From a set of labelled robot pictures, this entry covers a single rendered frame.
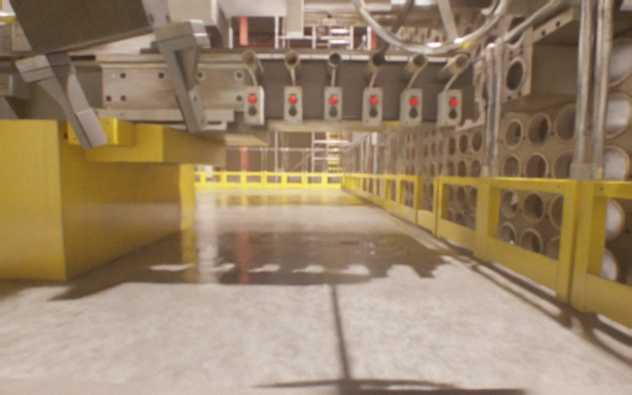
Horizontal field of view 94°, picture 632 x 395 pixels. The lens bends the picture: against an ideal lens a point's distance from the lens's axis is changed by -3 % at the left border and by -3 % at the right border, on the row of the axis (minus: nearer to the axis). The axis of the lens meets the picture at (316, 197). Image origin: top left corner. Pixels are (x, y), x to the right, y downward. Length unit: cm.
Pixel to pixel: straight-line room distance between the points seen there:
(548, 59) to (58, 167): 248
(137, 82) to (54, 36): 133
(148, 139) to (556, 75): 220
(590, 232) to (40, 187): 181
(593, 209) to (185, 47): 110
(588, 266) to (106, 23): 122
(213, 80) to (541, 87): 183
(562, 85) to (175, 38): 222
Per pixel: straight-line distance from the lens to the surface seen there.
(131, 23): 36
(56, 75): 43
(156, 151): 136
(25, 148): 150
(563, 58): 241
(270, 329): 87
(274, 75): 152
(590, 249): 119
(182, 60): 35
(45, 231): 147
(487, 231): 162
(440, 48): 77
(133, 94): 172
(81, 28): 38
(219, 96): 156
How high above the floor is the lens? 40
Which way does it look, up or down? 5 degrees down
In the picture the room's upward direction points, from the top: 1 degrees clockwise
